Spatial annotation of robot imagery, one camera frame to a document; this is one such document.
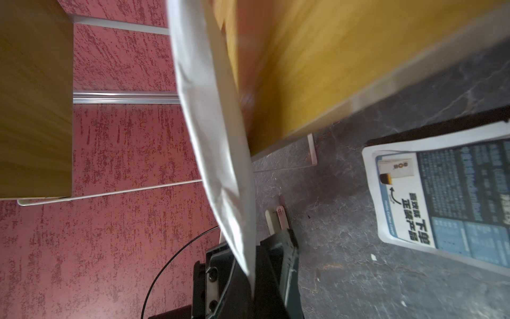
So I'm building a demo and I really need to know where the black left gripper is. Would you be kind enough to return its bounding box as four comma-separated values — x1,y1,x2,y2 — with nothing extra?
149,229,299,319

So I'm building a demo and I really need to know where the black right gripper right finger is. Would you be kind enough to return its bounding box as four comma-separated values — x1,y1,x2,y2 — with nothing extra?
254,245,292,318

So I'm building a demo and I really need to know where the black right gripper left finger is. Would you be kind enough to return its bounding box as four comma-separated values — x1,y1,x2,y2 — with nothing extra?
216,257,255,319

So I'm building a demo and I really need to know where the wooden shelf with white frame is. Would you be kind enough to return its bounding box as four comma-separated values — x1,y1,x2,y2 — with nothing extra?
1,1,509,199

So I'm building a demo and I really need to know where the beige rectangular case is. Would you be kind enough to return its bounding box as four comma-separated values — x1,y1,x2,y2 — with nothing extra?
265,205,290,235

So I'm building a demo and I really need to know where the left aluminium corner post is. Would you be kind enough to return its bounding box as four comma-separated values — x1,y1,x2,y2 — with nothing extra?
73,91,180,105

